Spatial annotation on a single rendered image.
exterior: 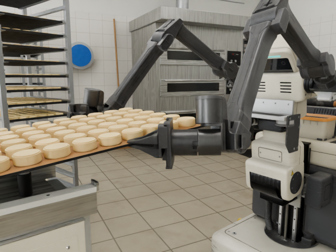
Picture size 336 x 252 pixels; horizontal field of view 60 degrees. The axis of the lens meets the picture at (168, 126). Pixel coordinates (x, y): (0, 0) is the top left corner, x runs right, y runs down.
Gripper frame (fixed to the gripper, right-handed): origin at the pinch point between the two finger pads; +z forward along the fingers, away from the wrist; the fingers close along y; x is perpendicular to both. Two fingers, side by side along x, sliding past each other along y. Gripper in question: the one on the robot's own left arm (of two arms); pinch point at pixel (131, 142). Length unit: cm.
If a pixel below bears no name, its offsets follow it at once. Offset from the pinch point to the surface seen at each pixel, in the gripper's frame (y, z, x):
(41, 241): 15.4, 15.1, -14.2
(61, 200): 9.0, 12.3, -10.2
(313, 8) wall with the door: -100, -203, 470
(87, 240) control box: 22.0, 10.8, -3.5
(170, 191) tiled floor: 107, 16, 209
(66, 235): 16.1, 11.8, -11.0
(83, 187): 8.0, 9.4, -6.1
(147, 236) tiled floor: 103, 24, 125
